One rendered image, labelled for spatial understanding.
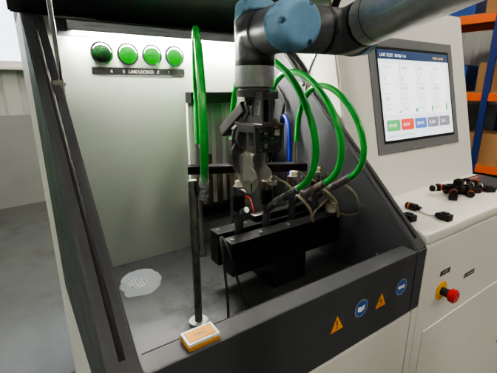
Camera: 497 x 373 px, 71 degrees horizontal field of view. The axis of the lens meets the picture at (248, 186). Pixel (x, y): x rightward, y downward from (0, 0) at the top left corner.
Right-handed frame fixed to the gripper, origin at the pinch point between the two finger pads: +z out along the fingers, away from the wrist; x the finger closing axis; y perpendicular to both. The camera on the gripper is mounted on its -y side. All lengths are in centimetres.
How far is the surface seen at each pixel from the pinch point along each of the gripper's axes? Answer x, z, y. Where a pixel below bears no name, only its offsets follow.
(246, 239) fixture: -0.9, 11.9, 0.6
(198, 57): -13.2, -25.2, 5.2
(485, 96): 495, -7, -161
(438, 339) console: 48, 46, 22
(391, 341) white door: 25.4, 36.4, 22.0
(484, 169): 497, 91, -147
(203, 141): -15.8, -12.4, 10.8
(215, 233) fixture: -4.9, 12.0, -6.3
